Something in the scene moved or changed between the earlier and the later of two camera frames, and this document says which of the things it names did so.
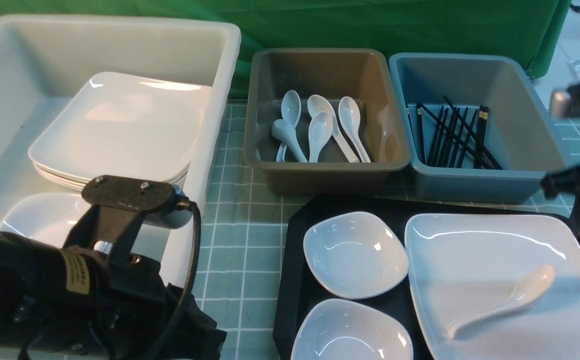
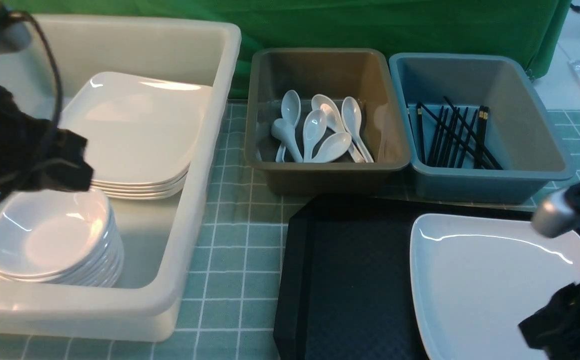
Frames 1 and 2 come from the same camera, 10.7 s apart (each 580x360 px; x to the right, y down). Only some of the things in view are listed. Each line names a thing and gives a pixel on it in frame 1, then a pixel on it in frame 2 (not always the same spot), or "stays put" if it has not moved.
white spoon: [282, 130] stays put
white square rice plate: [462, 266] stays put
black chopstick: [429, 112] stays put
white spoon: [291, 110] stays put
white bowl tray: [338, 329] → [36, 234]
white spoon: [533, 287] → [332, 148]
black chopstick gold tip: [483, 116] stays put
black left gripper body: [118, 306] → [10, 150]
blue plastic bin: [477, 126] stays put
